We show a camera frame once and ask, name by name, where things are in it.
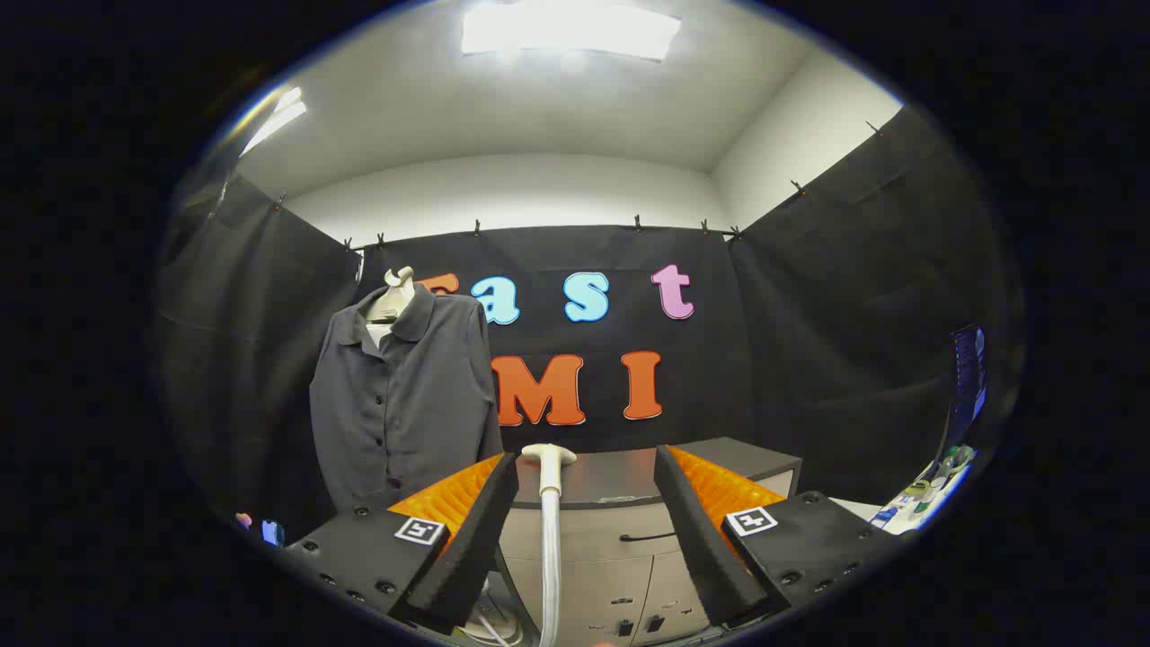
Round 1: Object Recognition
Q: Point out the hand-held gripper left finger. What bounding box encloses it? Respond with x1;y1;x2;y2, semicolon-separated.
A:
286;452;520;635

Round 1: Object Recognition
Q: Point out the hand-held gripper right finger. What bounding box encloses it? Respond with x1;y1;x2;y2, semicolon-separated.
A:
654;444;908;628

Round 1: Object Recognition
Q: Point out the white garment steamer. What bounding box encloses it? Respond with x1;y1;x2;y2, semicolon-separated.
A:
521;443;579;647

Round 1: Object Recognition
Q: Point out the grey button-up shirt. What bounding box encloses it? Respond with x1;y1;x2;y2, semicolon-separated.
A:
309;283;504;513

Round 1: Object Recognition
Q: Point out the white clothes hanger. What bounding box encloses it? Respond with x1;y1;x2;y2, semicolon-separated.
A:
364;266;416;347

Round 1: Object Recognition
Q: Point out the grey cabinet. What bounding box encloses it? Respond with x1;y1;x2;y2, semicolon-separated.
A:
485;437;803;647

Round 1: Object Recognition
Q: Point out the white device with green parts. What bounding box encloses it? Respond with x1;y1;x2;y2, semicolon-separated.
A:
867;445;978;536

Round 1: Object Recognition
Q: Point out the narrow ceiling light panel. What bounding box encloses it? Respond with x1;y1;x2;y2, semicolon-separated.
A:
238;85;308;158

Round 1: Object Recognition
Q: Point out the large ceiling light panel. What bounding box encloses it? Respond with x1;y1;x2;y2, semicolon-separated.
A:
461;0;682;62

